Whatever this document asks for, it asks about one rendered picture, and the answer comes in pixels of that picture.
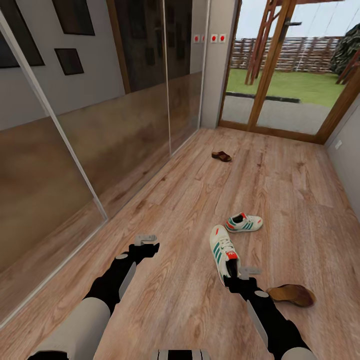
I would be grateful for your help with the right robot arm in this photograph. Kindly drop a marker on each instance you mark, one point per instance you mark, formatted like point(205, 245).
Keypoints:
point(281, 336)

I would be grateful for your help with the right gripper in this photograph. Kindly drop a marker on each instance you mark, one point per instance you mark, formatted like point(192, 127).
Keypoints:
point(237, 285)

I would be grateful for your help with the sandal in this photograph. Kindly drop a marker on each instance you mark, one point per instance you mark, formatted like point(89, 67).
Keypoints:
point(293, 293)
point(221, 155)

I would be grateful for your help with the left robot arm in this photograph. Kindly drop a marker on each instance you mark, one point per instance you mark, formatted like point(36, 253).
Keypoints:
point(79, 336)

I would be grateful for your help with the gym shoe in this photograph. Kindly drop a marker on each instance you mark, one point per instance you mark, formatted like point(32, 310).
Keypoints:
point(243, 223)
point(225, 255)

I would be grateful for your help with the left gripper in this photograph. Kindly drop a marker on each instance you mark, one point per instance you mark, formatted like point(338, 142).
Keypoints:
point(146, 250)

